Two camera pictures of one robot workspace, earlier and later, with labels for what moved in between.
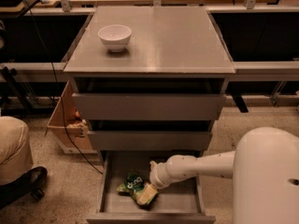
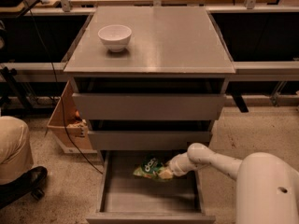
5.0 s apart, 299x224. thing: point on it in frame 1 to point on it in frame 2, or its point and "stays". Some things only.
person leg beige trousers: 16,155 stays
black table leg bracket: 238,100 stays
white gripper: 158,177 to 176,166
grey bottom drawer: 183,203 stays
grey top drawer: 149,106 stays
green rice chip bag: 134,183 to 150,167
